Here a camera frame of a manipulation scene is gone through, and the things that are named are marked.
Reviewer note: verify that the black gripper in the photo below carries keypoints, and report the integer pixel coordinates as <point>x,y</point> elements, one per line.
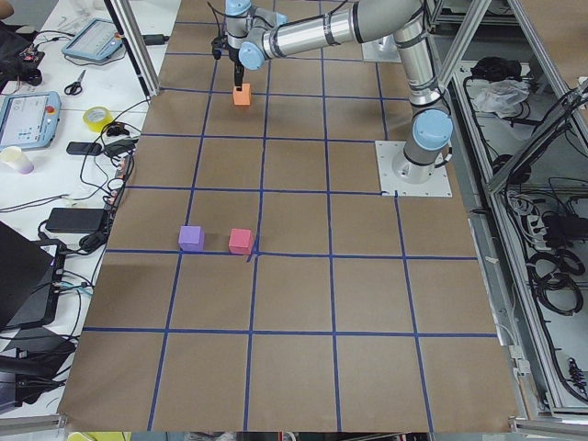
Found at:
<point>236,57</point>

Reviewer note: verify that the orange foam block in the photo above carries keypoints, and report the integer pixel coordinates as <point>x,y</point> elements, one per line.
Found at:
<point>242,95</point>

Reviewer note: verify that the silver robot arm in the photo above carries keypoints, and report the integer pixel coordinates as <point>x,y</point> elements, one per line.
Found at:
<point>432,126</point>
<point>253,35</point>

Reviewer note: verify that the upper teach pendant tablet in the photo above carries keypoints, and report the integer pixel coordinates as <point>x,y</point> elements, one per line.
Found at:
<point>97,42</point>

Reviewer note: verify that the teach pendant tablet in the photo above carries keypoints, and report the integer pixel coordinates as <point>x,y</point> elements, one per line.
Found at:
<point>29,121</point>
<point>97,42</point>

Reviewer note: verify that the yellow tape roll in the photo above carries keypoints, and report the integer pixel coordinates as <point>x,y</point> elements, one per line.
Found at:
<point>97,118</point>

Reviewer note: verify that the power strip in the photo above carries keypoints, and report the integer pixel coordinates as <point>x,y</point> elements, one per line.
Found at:
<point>117,184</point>

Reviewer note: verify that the red foam block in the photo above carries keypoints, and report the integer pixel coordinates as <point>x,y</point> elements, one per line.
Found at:
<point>241,241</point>

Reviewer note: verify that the purple foam block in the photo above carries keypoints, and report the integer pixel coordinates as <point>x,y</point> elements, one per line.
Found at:
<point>191,238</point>

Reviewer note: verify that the black smartphone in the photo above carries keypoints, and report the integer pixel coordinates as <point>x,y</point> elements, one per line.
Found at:
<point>84,148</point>

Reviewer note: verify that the lower teach pendant tablet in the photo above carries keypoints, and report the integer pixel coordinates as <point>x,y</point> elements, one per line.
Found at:
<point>29,121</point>

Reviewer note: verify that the black power brick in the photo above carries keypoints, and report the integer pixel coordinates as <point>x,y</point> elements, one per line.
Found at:
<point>73,220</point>

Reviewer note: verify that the white paper cup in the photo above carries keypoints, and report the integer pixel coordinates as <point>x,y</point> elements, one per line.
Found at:
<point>15,158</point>

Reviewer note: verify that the crumpled white cloth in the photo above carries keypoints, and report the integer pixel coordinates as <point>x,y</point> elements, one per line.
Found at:
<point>504,98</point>

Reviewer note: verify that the black laptop computer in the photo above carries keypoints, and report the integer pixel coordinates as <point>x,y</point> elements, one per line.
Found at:
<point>30,274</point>

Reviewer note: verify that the aluminium frame post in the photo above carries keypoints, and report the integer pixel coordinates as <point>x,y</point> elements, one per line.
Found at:
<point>126,24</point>

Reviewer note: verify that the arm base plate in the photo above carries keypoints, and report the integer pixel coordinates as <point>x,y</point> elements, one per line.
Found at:
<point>398,177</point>
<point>382,50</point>

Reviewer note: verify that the black handled scissors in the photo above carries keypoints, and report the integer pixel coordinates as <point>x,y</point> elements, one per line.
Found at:
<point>75,88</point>

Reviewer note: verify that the aluminium frame cage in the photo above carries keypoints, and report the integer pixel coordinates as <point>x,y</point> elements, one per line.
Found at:
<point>530,174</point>

